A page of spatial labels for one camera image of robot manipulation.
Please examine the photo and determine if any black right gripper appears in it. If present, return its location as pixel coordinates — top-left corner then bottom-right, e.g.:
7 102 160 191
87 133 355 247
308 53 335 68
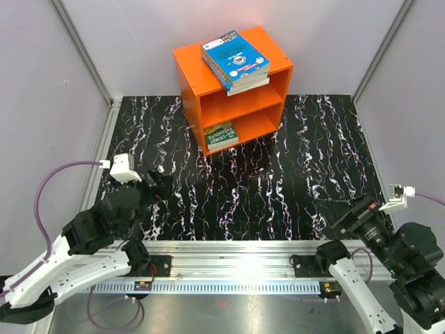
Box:
313 191 407 276

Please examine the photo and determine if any dark green book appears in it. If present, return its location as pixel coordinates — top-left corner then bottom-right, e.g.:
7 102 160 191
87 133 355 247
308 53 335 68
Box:
204 121 239 153

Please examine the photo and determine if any blue back-cover book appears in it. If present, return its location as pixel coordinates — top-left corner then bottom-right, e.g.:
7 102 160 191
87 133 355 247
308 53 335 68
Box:
200 30 270 86

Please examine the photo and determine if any blue 26-Storey Treehouse book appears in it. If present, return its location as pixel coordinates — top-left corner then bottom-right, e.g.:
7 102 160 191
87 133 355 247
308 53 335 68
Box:
202 53 270 92

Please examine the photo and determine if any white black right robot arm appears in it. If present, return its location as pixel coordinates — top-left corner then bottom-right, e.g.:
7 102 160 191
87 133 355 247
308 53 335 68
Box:
314 195 444 333

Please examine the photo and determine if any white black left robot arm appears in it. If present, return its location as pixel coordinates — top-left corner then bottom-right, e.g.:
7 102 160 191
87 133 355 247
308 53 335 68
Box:
1 170 173 325

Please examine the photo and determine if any right small circuit board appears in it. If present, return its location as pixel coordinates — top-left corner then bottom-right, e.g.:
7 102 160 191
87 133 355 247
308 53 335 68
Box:
319 281 343 303

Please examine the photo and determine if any small circuit board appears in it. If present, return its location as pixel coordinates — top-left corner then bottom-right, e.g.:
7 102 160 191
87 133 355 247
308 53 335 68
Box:
319 281 343 303
133 281 152 292

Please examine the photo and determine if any left small circuit board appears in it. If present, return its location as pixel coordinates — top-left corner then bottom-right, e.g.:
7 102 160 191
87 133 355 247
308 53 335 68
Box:
133 281 152 292

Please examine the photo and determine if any orange wooden shelf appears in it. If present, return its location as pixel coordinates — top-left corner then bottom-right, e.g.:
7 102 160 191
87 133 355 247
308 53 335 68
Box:
172 26 293 156

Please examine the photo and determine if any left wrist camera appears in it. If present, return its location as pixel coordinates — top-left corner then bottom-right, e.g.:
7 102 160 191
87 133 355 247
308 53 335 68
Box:
99 153 142 184

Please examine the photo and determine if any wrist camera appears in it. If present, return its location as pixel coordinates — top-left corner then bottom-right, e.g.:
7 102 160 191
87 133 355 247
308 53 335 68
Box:
378 184 416 214
99 153 142 184

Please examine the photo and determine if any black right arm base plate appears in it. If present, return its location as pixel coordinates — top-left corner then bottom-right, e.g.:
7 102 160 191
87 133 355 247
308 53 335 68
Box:
289 254 331 278

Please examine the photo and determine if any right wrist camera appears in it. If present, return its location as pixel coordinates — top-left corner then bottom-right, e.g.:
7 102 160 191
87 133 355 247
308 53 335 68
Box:
378 184 416 214

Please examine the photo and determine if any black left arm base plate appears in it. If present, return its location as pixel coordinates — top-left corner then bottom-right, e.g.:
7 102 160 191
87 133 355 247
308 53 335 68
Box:
140 255 173 278

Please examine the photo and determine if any aluminium front rail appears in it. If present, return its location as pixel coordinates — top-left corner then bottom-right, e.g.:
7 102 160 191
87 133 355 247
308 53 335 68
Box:
69 239 394 281

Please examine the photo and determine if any left aluminium frame post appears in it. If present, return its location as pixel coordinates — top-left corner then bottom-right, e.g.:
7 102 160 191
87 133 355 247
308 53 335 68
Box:
51 0 121 109

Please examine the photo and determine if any aluminium frame post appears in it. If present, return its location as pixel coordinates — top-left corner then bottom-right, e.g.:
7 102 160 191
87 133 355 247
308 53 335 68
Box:
51 0 121 109
350 0 416 104

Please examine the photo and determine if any white slotted cable duct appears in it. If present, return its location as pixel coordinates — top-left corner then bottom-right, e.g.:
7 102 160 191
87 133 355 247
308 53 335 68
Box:
95 280 321 295

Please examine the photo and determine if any right aluminium frame post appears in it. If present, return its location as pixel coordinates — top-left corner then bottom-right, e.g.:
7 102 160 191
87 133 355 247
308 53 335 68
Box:
350 0 416 104

